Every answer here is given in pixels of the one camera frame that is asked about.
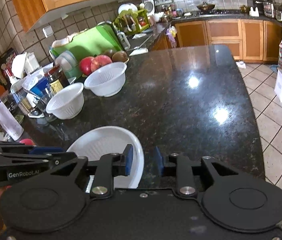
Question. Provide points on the white bowl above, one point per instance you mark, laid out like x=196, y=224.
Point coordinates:
x=112, y=139
x=67, y=103
x=108, y=80

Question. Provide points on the wok on stove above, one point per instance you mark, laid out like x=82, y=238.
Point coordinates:
x=206, y=6

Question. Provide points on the red apple right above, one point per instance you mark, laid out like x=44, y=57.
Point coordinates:
x=99, y=61

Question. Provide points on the red apple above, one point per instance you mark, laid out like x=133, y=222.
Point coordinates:
x=85, y=65
x=99, y=61

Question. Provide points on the green dish rack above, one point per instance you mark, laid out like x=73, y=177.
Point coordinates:
x=132, y=22

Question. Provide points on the red apple left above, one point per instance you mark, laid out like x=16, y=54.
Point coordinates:
x=85, y=65

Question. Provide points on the kiwi fruit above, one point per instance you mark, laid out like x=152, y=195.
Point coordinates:
x=120, y=56

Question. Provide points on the clear jar yellow label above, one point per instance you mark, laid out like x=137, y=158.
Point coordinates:
x=20, y=97

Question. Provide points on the white plastic tray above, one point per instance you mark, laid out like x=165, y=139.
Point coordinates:
x=36, y=114

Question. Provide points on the purple water bottle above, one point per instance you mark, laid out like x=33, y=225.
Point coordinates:
x=9, y=123

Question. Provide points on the green cutting board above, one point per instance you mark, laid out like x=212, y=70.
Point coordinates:
x=89, y=42

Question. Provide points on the magenta plastic plate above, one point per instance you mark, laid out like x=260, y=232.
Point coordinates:
x=27, y=141

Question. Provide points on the blue white carton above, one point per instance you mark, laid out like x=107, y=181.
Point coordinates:
x=41, y=88

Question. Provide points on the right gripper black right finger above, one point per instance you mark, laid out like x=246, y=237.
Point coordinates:
x=182, y=169

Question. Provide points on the clear glass cup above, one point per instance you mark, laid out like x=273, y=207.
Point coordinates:
x=42, y=105

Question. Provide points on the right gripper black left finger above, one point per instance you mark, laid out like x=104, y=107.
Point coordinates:
x=107, y=168

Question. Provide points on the dark sauce jar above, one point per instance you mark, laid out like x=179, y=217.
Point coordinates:
x=57, y=78

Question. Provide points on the snack bag on wall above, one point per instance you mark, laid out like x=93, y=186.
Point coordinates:
x=6, y=60

